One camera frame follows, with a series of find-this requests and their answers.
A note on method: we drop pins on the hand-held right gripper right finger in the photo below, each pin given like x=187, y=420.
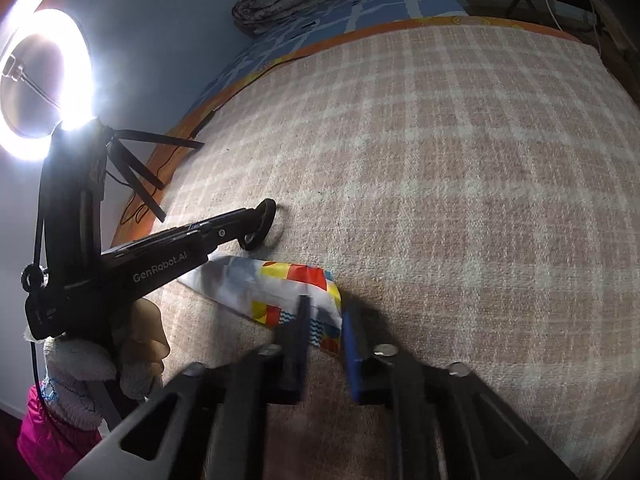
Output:
x=356, y=355

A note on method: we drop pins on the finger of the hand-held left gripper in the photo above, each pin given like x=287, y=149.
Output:
x=235, y=225

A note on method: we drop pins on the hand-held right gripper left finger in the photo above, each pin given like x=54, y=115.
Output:
x=295, y=345

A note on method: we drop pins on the colourful checked packet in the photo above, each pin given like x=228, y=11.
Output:
x=295, y=277

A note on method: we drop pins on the person's left hand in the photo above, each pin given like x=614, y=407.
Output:
x=142, y=330

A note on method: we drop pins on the orange bedsheet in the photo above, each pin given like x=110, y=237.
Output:
x=182, y=120

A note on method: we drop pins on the cream checked fringed blanket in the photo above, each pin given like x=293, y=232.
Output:
x=425, y=185

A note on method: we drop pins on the pink clothing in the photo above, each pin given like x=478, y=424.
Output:
x=55, y=440

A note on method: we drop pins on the blue patterned sheet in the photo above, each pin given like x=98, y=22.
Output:
x=390, y=0

